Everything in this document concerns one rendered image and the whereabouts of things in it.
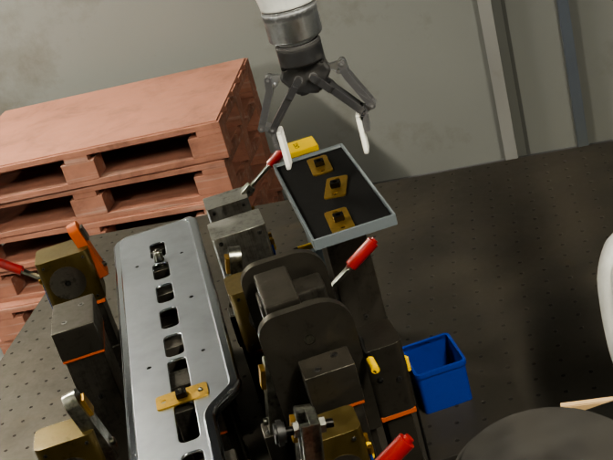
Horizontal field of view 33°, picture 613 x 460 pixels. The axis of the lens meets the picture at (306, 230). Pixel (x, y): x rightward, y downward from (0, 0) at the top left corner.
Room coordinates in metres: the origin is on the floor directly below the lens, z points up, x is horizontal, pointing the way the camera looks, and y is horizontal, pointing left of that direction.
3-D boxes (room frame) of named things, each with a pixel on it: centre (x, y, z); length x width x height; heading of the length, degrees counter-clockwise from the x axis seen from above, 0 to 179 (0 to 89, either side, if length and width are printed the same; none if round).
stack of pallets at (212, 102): (3.73, 0.63, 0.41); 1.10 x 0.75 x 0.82; 76
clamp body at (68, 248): (1.95, 0.51, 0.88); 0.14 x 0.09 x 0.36; 95
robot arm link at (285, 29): (1.64, -0.07, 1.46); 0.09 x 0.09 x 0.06
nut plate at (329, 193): (1.64, -0.07, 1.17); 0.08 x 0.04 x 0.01; 169
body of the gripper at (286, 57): (1.64, -0.07, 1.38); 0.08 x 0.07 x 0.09; 79
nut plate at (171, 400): (1.37, 0.26, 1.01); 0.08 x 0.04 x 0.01; 95
